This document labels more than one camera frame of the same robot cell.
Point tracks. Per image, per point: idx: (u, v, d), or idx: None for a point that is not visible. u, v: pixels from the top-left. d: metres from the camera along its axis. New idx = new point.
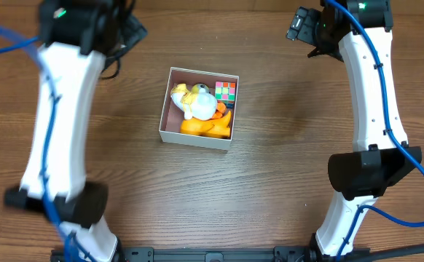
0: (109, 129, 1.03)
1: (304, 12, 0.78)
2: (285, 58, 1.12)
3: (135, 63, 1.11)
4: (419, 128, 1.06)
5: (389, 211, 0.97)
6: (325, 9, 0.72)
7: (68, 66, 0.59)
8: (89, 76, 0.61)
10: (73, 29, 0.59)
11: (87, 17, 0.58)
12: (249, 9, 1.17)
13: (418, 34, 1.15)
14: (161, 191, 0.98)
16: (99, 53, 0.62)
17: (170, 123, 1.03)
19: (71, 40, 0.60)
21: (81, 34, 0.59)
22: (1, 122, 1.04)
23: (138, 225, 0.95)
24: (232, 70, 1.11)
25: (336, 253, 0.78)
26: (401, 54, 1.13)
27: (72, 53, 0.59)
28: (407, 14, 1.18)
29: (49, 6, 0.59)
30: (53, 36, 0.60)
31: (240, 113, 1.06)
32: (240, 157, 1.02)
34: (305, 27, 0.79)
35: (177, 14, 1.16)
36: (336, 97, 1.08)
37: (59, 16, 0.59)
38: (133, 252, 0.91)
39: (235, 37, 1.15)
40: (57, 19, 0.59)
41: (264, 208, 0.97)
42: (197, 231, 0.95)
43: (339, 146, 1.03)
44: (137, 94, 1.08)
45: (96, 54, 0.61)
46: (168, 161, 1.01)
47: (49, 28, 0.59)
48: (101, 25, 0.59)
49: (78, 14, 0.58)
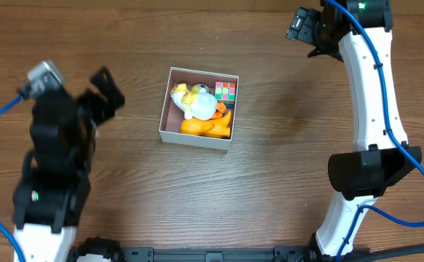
0: (110, 129, 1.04)
1: (304, 12, 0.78)
2: (285, 58, 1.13)
3: (135, 63, 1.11)
4: (420, 128, 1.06)
5: (389, 211, 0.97)
6: (325, 9, 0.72)
7: (41, 243, 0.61)
8: (65, 244, 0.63)
10: (47, 210, 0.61)
11: (60, 199, 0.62)
12: (249, 9, 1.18)
13: (417, 33, 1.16)
14: (161, 191, 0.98)
16: (71, 225, 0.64)
17: (170, 124, 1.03)
19: (45, 218, 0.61)
21: (54, 213, 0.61)
22: (0, 122, 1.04)
23: (138, 225, 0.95)
24: (232, 70, 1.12)
25: (337, 253, 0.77)
26: (401, 54, 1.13)
27: (46, 231, 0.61)
28: (406, 14, 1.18)
29: (21, 196, 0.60)
30: (28, 217, 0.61)
31: (240, 114, 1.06)
32: (240, 157, 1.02)
34: (305, 27, 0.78)
35: (177, 15, 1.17)
36: (336, 97, 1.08)
37: (33, 200, 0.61)
38: (133, 252, 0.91)
39: (235, 37, 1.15)
40: (31, 204, 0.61)
41: (264, 209, 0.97)
42: (197, 231, 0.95)
43: (339, 146, 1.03)
44: (137, 93, 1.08)
45: (68, 228, 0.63)
46: (168, 161, 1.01)
47: (23, 213, 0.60)
48: (73, 202, 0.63)
49: (52, 196, 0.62)
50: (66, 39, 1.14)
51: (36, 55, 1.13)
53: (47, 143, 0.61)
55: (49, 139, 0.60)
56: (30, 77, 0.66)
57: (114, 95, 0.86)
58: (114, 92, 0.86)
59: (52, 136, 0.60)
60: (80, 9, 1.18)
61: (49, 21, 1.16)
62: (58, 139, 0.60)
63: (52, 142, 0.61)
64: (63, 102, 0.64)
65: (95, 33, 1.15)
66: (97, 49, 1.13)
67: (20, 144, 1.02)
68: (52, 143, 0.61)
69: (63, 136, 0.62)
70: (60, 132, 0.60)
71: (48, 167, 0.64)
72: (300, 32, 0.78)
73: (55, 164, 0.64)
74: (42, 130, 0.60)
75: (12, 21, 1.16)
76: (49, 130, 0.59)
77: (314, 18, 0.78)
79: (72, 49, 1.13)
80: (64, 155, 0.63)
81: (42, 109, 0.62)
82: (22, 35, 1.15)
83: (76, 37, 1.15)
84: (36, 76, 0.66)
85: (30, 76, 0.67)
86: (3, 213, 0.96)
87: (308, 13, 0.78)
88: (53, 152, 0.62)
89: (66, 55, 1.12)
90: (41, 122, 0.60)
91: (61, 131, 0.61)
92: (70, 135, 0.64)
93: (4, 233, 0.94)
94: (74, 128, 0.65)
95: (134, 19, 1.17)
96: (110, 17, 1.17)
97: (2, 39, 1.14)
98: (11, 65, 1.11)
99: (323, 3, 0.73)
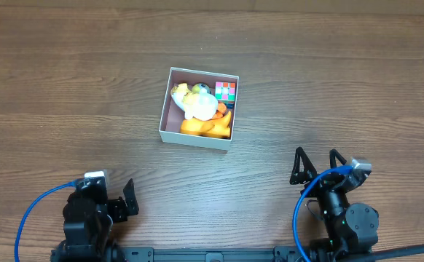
0: (110, 129, 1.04)
1: (321, 184, 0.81)
2: (285, 58, 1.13)
3: (135, 63, 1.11)
4: (419, 129, 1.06)
5: (389, 211, 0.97)
6: (343, 244, 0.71)
7: None
8: None
10: None
11: None
12: (249, 9, 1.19)
13: (417, 34, 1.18)
14: (161, 191, 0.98)
16: None
17: (170, 124, 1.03)
19: None
21: None
22: (1, 122, 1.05)
23: (138, 225, 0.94)
24: (232, 71, 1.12)
25: None
26: (401, 54, 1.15)
27: None
28: (406, 14, 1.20)
29: None
30: None
31: (239, 113, 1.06)
32: (240, 157, 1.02)
34: (304, 175, 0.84)
35: (177, 14, 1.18)
36: (336, 97, 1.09)
37: None
38: (133, 252, 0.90)
39: (235, 37, 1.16)
40: None
41: (264, 209, 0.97)
42: (197, 231, 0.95)
43: (339, 146, 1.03)
44: (137, 93, 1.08)
45: None
46: (168, 161, 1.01)
47: None
48: None
49: None
50: (66, 39, 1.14)
51: (35, 55, 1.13)
53: (76, 236, 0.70)
55: (77, 231, 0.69)
56: (85, 175, 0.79)
57: (134, 206, 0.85)
58: (135, 203, 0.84)
59: (79, 228, 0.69)
60: (80, 9, 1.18)
61: (49, 21, 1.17)
62: (84, 231, 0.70)
63: (79, 235, 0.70)
64: (85, 201, 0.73)
65: (95, 33, 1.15)
66: (97, 49, 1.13)
67: (20, 144, 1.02)
68: (79, 236, 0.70)
69: (89, 228, 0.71)
70: (84, 224, 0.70)
71: (74, 255, 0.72)
72: (299, 180, 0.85)
73: (81, 252, 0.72)
74: (71, 226, 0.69)
75: (12, 21, 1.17)
76: (77, 225, 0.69)
77: (336, 193, 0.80)
79: (72, 48, 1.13)
80: (88, 244, 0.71)
81: (70, 209, 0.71)
82: (22, 35, 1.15)
83: (76, 37, 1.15)
84: (91, 177, 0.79)
85: (86, 175, 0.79)
86: (3, 214, 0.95)
87: (324, 182, 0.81)
88: (79, 240, 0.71)
89: (66, 56, 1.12)
90: (70, 220, 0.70)
91: (86, 225, 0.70)
92: (94, 228, 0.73)
93: (4, 233, 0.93)
94: (96, 223, 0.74)
95: (134, 19, 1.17)
96: (110, 17, 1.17)
97: (1, 39, 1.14)
98: (10, 65, 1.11)
99: (355, 239, 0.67)
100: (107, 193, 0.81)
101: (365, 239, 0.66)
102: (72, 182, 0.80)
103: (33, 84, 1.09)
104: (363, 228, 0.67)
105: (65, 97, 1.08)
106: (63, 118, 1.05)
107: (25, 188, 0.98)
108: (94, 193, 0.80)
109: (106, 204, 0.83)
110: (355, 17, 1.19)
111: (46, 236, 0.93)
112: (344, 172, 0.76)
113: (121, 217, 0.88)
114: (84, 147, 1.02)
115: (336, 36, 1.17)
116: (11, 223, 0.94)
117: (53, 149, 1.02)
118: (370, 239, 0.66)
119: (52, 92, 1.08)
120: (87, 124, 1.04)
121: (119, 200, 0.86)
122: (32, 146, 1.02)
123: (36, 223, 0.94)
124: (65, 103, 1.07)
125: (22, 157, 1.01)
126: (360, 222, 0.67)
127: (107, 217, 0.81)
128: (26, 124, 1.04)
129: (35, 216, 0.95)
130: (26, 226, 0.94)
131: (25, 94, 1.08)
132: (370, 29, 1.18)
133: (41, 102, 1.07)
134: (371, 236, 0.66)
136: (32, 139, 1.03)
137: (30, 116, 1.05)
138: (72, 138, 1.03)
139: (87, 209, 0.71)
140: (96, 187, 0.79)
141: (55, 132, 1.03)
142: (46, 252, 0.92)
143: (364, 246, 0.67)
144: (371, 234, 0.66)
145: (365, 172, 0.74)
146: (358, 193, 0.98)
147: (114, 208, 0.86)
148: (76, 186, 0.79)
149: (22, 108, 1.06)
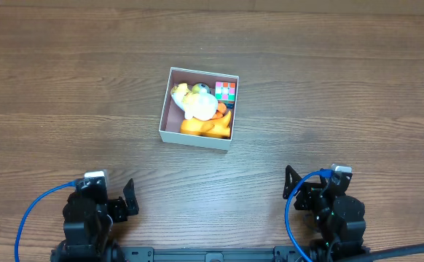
0: (110, 129, 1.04)
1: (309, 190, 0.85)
2: (285, 58, 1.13)
3: (135, 63, 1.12)
4: (419, 129, 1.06)
5: (389, 211, 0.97)
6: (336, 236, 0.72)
7: None
8: None
10: None
11: None
12: (249, 9, 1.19)
13: (417, 34, 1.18)
14: (162, 191, 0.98)
16: None
17: (170, 124, 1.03)
19: None
21: None
22: (1, 122, 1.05)
23: (138, 225, 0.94)
24: (232, 71, 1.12)
25: None
26: (401, 54, 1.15)
27: None
28: (406, 14, 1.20)
29: None
30: None
31: (240, 113, 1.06)
32: (240, 157, 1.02)
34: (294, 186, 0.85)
35: (177, 14, 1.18)
36: (336, 96, 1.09)
37: None
38: (133, 252, 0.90)
39: (235, 37, 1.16)
40: None
41: (264, 209, 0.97)
42: (197, 231, 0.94)
43: (339, 146, 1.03)
44: (137, 93, 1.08)
45: None
46: (168, 161, 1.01)
47: None
48: None
49: None
50: (66, 39, 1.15)
51: (35, 55, 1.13)
53: (75, 236, 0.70)
55: (77, 232, 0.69)
56: (85, 175, 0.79)
57: (135, 206, 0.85)
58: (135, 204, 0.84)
59: (79, 228, 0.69)
60: (80, 9, 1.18)
61: (49, 21, 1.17)
62: (84, 231, 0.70)
63: (79, 235, 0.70)
64: (85, 200, 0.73)
65: (95, 33, 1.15)
66: (97, 49, 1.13)
67: (20, 144, 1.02)
68: (79, 236, 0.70)
69: (89, 228, 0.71)
70: (84, 223, 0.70)
71: (74, 255, 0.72)
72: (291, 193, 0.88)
73: (81, 252, 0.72)
74: (71, 225, 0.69)
75: (12, 21, 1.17)
76: (76, 225, 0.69)
77: None
79: (72, 48, 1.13)
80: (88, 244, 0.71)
81: (69, 209, 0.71)
82: (22, 34, 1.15)
83: (76, 37, 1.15)
84: (91, 177, 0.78)
85: (86, 175, 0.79)
86: (3, 213, 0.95)
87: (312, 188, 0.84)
88: (79, 240, 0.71)
89: (66, 55, 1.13)
90: (70, 219, 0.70)
91: (86, 224, 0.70)
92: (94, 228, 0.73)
93: (4, 233, 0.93)
94: (96, 223, 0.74)
95: (134, 19, 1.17)
96: (110, 17, 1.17)
97: (1, 39, 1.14)
98: (10, 65, 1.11)
99: (346, 227, 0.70)
100: (107, 193, 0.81)
101: (355, 225, 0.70)
102: (72, 182, 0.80)
103: (33, 84, 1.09)
104: (351, 215, 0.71)
105: (65, 96, 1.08)
106: (63, 117, 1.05)
107: (25, 188, 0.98)
108: (93, 194, 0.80)
109: (106, 203, 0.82)
110: (355, 17, 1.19)
111: (46, 236, 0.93)
112: (326, 175, 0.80)
113: (121, 217, 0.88)
114: (84, 147, 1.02)
115: (336, 36, 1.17)
116: (11, 223, 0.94)
117: (53, 149, 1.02)
118: (359, 225, 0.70)
119: (52, 92, 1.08)
120: (87, 124, 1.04)
121: (119, 201, 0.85)
122: (32, 145, 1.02)
123: (36, 222, 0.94)
124: (65, 103, 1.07)
125: (22, 157, 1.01)
126: (348, 210, 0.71)
127: (106, 217, 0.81)
128: (27, 124, 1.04)
129: (35, 216, 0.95)
130: (25, 226, 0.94)
131: (25, 94, 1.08)
132: (370, 30, 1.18)
133: (41, 102, 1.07)
134: (360, 222, 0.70)
136: (32, 139, 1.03)
137: (30, 116, 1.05)
138: (72, 138, 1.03)
139: (87, 209, 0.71)
140: (96, 186, 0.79)
141: (55, 132, 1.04)
142: (46, 252, 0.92)
143: (355, 233, 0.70)
144: (360, 221, 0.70)
145: (346, 175, 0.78)
146: (359, 193, 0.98)
147: (114, 208, 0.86)
148: (76, 186, 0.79)
149: (22, 108, 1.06)
